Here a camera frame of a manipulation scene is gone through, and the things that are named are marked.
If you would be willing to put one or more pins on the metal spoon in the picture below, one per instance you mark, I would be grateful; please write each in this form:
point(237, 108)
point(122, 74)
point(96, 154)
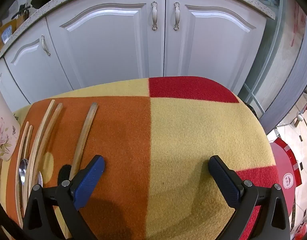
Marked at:
point(40, 179)
point(23, 170)

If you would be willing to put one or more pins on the speckled stone countertop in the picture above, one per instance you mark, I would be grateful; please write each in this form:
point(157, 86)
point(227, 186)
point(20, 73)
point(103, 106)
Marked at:
point(56, 6)

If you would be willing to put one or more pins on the white cabinet door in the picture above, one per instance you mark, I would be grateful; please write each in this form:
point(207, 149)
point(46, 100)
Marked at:
point(106, 50)
point(6, 87)
point(213, 55)
point(36, 72)

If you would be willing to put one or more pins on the thin pale wooden chopstick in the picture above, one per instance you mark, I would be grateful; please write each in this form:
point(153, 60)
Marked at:
point(21, 143)
point(28, 142)

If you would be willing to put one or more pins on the checked red yellow orange blanket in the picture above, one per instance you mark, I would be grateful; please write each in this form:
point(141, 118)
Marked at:
point(193, 130)

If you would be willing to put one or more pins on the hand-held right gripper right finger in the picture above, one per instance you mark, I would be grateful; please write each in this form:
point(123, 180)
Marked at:
point(224, 180)

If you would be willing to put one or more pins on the red round box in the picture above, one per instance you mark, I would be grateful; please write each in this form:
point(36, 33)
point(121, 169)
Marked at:
point(283, 170)

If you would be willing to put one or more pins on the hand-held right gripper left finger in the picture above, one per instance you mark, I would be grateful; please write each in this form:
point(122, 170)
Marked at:
point(89, 180)

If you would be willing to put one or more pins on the floral ceramic utensil holder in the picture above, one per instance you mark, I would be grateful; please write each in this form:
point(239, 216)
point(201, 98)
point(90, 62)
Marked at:
point(3, 130)

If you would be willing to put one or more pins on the blue white packet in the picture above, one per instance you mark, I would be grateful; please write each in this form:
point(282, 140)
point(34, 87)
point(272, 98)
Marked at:
point(7, 35)

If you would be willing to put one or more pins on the brown wooden chopstick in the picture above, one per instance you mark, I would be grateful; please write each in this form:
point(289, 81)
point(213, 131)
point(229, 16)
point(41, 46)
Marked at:
point(84, 135)
point(42, 131)
point(50, 132)

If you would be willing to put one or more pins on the white glass-door cabinet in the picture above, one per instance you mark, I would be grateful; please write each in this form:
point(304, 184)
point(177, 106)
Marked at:
point(271, 55)

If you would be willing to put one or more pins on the wooden knife block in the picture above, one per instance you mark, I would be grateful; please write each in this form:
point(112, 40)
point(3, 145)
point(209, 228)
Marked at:
point(23, 17)

